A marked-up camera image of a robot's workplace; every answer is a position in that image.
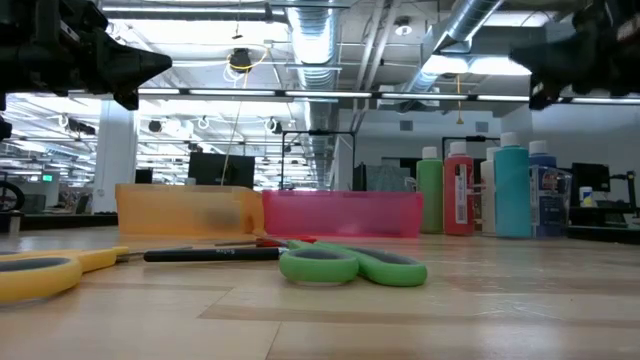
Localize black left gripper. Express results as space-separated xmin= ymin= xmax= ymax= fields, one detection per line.
xmin=29 ymin=0 xmax=174 ymax=111

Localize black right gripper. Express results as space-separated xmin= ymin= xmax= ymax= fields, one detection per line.
xmin=509 ymin=0 xmax=626 ymax=111

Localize dark blue paint bottle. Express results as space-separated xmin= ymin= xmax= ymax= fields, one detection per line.
xmin=528 ymin=139 xmax=559 ymax=239

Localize teal paint bottle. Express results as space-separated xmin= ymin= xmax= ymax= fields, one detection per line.
xmin=493 ymin=131 xmax=532 ymax=239

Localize white paint bottle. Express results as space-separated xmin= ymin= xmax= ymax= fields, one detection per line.
xmin=479 ymin=145 xmax=497 ymax=235

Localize red paint bottle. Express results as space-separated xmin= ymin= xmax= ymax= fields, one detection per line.
xmin=443 ymin=140 xmax=476 ymax=237

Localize green paint bottle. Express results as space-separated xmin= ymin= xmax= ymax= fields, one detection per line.
xmin=415 ymin=145 xmax=445 ymax=235

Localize yellow-handled scissors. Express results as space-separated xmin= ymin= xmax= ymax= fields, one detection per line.
xmin=0 ymin=244 xmax=195 ymax=305

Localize black monitor on arm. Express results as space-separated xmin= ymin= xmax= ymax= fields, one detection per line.
xmin=570 ymin=161 xmax=612 ymax=207

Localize large black monitor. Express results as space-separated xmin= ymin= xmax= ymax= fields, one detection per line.
xmin=187 ymin=151 xmax=257 ymax=190

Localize clear plastic container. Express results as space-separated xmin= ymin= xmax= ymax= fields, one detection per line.
xmin=409 ymin=164 xmax=574 ymax=240

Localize orange translucent plastic tray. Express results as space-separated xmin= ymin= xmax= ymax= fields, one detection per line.
xmin=114 ymin=183 xmax=266 ymax=239

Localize black marker pen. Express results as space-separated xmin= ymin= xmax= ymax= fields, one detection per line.
xmin=142 ymin=247 xmax=282 ymax=264

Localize pink-red translucent plastic tray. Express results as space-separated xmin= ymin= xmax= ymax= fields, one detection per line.
xmin=261 ymin=189 xmax=425 ymax=239

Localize silver ventilation duct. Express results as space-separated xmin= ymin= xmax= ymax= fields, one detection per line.
xmin=399 ymin=0 xmax=504 ymax=96
xmin=284 ymin=0 xmax=344 ymax=189

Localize black hanging cable reel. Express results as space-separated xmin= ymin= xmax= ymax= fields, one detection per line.
xmin=227 ymin=46 xmax=257 ymax=75

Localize black neighbour rig frame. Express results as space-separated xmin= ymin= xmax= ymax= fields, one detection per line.
xmin=279 ymin=128 xmax=358 ymax=192
xmin=441 ymin=134 xmax=501 ymax=161

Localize red-handled scissors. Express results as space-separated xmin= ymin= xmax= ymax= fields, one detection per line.
xmin=213 ymin=235 xmax=318 ymax=250

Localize green-handled scissors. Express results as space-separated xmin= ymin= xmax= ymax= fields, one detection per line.
xmin=277 ymin=239 xmax=429 ymax=288

